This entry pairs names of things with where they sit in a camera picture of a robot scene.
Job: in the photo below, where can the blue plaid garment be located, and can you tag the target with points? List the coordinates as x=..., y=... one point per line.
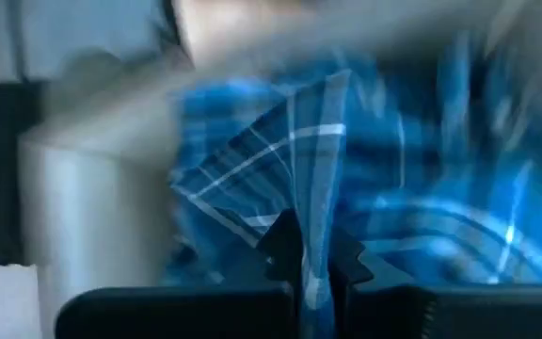
x=393, y=155

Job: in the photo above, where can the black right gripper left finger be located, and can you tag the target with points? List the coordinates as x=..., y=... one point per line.
x=181, y=315

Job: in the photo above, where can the white fabric bin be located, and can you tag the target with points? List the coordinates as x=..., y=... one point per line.
x=92, y=212

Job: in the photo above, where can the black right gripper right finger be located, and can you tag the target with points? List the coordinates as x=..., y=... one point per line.
x=440, y=313

